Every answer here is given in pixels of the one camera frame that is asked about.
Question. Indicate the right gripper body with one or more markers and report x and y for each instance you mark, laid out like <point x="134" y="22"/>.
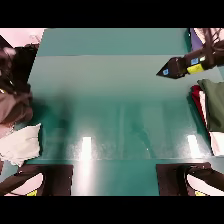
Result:
<point x="178" y="68"/>

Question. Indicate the red garment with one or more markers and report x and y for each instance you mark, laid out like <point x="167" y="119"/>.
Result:
<point x="196" y="100"/>

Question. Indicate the dark green garment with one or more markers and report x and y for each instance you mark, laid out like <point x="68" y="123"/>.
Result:
<point x="215" y="103"/>

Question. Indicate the white garment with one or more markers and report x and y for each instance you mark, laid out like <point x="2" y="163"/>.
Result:
<point x="218" y="143"/>
<point x="21" y="145"/>

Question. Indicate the black garment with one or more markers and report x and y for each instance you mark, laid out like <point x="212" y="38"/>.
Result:
<point x="26" y="66"/>

